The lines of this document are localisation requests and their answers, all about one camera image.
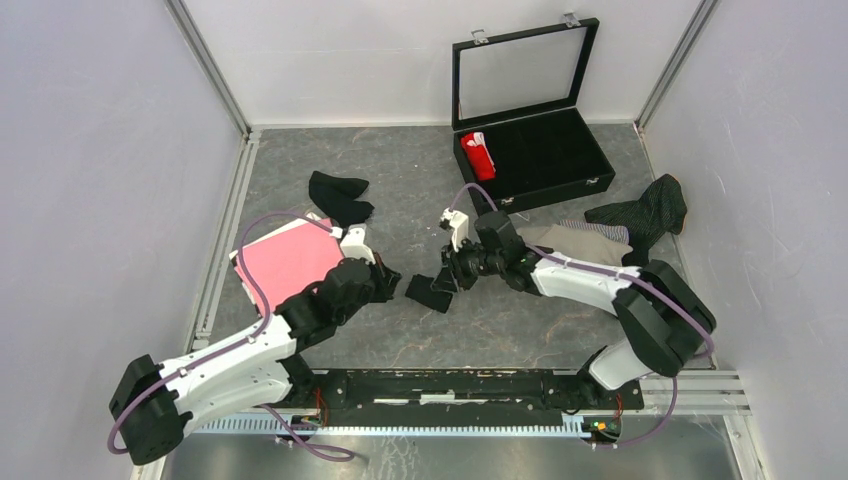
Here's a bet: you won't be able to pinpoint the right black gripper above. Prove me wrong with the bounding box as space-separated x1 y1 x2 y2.
431 236 504 294

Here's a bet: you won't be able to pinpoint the beige grey ribbed underwear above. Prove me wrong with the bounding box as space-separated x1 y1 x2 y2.
517 223 633 266

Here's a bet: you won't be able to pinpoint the black underwear with beige band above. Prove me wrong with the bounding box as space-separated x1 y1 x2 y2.
405 274 453 313

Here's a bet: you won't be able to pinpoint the red boxer briefs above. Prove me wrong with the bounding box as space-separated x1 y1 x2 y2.
460 131 496 181

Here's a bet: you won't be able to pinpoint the black display case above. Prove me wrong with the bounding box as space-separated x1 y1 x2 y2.
451 18 616 214

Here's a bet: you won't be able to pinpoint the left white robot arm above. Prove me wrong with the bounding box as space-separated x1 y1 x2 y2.
107 258 401 466

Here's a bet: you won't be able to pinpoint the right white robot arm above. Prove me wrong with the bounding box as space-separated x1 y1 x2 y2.
433 208 716 408

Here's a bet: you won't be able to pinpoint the pink underwear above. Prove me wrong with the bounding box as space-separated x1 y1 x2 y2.
244 219 343 309

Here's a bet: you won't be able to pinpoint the grey striped underwear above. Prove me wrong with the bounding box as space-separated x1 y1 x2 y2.
561 220 630 244

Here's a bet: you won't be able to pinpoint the dark striped black underwear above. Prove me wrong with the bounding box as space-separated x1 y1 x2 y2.
584 174 688 266

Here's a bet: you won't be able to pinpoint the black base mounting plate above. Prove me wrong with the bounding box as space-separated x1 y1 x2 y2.
275 369 645 428

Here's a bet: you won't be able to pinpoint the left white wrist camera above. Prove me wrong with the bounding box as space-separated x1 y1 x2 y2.
330 224 376 264

